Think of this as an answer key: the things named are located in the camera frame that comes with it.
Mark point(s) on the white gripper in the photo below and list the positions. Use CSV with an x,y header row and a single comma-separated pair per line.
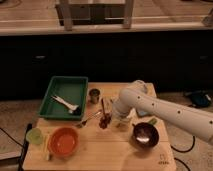
x,y
121,123

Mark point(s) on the dark grape bunch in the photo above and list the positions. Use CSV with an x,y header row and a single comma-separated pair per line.
x,y
105,121

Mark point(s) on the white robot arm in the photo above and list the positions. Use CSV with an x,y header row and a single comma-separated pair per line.
x,y
135,95

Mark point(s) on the dark brown bowl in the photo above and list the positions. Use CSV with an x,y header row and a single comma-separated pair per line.
x,y
145,135

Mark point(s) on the orange red bowl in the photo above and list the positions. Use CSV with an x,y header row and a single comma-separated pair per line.
x,y
63,142

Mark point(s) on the blue sponge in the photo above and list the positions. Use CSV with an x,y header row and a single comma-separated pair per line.
x,y
141,113

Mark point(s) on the green vegetable piece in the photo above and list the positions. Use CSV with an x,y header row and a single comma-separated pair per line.
x,y
152,121

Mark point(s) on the small metal cup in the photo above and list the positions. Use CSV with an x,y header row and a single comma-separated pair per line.
x,y
94,95

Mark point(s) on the white brush in tray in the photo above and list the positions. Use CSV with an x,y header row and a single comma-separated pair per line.
x,y
72,109

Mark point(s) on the green plastic tray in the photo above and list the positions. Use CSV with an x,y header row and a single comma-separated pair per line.
x,y
72,90

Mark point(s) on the blue black floor device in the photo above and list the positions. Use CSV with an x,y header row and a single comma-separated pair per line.
x,y
199,99

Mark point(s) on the light green plastic cup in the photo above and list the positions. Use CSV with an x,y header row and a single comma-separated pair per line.
x,y
34,136

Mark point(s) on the white wooden chair frame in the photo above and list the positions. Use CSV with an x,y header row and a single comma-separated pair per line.
x,y
104,13

